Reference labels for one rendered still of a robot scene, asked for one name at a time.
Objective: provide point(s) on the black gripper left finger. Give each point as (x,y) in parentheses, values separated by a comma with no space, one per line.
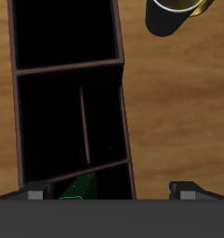
(39,189)

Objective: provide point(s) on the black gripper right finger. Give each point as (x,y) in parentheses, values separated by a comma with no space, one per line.
(184,189)

